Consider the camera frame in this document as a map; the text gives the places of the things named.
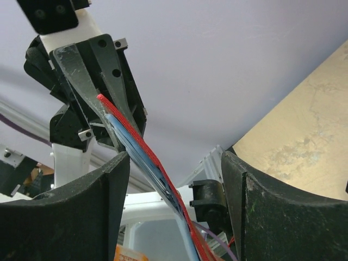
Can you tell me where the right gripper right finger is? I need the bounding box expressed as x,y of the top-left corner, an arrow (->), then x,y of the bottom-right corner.
221,151 -> 347,260

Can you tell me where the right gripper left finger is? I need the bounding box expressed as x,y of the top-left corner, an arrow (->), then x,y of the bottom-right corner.
1,152 -> 130,260

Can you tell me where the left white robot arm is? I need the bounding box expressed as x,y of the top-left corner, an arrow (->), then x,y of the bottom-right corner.
24,34 -> 146,187

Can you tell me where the red leather card holder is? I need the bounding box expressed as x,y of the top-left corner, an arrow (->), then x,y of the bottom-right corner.
96,94 -> 216,260

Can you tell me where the orange translucent connector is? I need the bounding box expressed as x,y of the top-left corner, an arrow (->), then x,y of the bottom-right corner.
114,244 -> 149,261

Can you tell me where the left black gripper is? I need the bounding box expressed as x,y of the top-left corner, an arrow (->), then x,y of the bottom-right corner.
24,34 -> 147,152

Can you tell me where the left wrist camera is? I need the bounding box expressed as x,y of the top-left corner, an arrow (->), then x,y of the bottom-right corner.
18,0 -> 102,53

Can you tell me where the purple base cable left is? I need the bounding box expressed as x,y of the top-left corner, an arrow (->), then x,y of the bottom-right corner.
192,220 -> 237,261

